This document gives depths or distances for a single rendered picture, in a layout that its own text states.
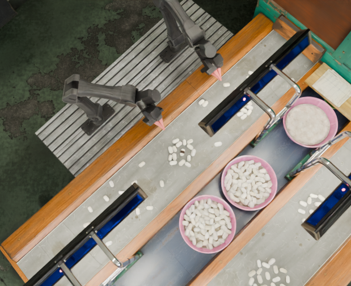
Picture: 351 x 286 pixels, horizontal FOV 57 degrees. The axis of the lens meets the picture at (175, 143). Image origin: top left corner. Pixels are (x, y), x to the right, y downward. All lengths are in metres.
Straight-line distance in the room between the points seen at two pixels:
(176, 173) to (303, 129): 0.68
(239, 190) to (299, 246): 0.37
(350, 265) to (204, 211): 0.68
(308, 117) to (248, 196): 0.52
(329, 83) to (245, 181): 0.67
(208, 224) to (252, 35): 1.03
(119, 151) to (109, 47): 1.33
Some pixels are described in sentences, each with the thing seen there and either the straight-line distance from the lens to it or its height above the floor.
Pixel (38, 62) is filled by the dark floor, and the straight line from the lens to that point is 2.96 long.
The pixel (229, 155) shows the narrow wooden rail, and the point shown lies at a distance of 1.63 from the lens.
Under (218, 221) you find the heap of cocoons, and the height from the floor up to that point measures 0.73.
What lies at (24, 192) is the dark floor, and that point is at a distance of 2.66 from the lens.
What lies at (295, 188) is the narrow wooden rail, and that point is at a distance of 1.67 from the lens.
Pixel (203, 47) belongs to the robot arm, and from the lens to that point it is 1.51.
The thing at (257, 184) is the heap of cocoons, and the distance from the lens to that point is 1.65.
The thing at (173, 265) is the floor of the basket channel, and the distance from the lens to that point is 1.68.
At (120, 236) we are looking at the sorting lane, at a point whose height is 0.74.
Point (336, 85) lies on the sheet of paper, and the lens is 1.87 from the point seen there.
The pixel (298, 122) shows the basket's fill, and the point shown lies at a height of 0.74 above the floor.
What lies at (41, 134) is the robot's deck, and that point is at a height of 0.67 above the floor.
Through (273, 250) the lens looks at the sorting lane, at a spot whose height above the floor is 0.74.
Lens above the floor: 2.35
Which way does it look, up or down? 75 degrees down
